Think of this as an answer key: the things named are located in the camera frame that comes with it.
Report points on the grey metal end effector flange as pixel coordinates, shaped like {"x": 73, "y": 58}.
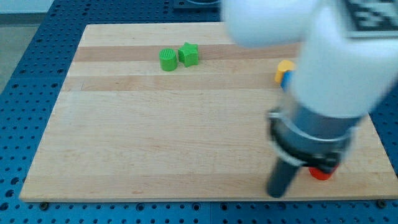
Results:
{"x": 302, "y": 137}

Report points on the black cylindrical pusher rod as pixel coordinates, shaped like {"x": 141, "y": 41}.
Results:
{"x": 281, "y": 177}

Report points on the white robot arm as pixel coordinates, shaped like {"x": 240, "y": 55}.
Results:
{"x": 346, "y": 64}

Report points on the green star block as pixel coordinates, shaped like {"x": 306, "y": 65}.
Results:
{"x": 188, "y": 54}

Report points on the red block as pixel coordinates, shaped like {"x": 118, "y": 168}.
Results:
{"x": 321, "y": 175}

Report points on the blue block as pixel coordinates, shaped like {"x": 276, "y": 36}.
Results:
{"x": 286, "y": 80}

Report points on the yellow block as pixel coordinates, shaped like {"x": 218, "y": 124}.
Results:
{"x": 282, "y": 67}

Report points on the black white fiducial marker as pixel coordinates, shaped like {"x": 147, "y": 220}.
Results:
{"x": 372, "y": 15}

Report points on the light wooden board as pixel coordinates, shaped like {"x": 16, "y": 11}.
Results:
{"x": 124, "y": 130}

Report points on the green cylinder block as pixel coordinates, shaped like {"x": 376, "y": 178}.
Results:
{"x": 168, "y": 60}

